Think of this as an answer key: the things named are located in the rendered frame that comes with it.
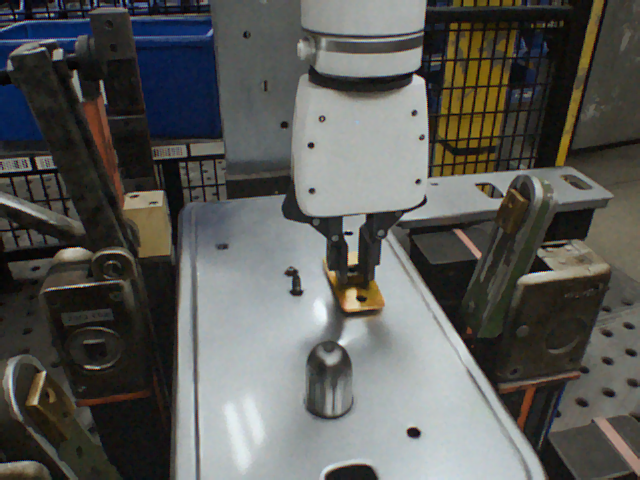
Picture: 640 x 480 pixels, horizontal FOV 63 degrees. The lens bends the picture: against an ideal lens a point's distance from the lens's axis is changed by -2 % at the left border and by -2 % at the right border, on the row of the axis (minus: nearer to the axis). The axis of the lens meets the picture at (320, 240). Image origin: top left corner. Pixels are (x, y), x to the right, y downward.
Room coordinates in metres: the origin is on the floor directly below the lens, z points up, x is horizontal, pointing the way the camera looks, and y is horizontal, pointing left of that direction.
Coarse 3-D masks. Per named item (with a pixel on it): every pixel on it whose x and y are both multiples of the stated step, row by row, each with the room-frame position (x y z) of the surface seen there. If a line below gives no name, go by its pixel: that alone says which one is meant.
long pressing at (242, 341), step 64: (192, 256) 0.43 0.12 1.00; (256, 256) 0.43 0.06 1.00; (320, 256) 0.43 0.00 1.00; (384, 256) 0.43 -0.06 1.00; (192, 320) 0.33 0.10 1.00; (256, 320) 0.34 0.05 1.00; (320, 320) 0.34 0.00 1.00; (384, 320) 0.34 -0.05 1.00; (448, 320) 0.34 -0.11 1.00; (192, 384) 0.26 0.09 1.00; (256, 384) 0.27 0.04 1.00; (384, 384) 0.27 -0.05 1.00; (448, 384) 0.27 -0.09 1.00; (192, 448) 0.21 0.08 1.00; (256, 448) 0.21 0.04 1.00; (320, 448) 0.21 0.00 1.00; (384, 448) 0.21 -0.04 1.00; (448, 448) 0.21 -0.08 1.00; (512, 448) 0.21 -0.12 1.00
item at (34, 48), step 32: (32, 64) 0.32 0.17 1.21; (64, 64) 0.34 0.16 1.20; (96, 64) 0.34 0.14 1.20; (32, 96) 0.32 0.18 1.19; (64, 96) 0.33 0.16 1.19; (64, 128) 0.33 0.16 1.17; (64, 160) 0.32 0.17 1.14; (96, 160) 0.36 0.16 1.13; (96, 192) 0.33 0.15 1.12; (96, 224) 0.33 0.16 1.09; (128, 224) 0.36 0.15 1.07
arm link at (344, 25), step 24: (312, 0) 0.36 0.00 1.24; (336, 0) 0.35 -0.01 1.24; (360, 0) 0.34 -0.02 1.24; (384, 0) 0.34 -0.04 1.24; (408, 0) 0.35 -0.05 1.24; (312, 24) 0.36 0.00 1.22; (336, 24) 0.35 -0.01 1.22; (360, 24) 0.34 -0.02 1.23; (384, 24) 0.34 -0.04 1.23; (408, 24) 0.35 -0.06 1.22
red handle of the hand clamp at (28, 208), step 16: (0, 192) 0.33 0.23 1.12; (0, 208) 0.32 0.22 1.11; (16, 208) 0.33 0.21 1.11; (32, 208) 0.33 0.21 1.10; (32, 224) 0.33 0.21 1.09; (48, 224) 0.33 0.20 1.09; (64, 224) 0.33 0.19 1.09; (80, 224) 0.34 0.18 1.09; (64, 240) 0.33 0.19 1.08; (80, 240) 0.33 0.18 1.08
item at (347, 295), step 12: (324, 264) 0.41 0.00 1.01; (348, 264) 0.41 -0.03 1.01; (336, 276) 0.39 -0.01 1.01; (348, 276) 0.38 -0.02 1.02; (360, 276) 0.38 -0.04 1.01; (336, 288) 0.37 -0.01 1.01; (348, 288) 0.37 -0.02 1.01; (360, 288) 0.37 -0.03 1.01; (372, 288) 0.37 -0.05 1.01; (348, 300) 0.35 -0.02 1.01; (372, 300) 0.35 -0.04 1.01; (384, 300) 0.35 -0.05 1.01
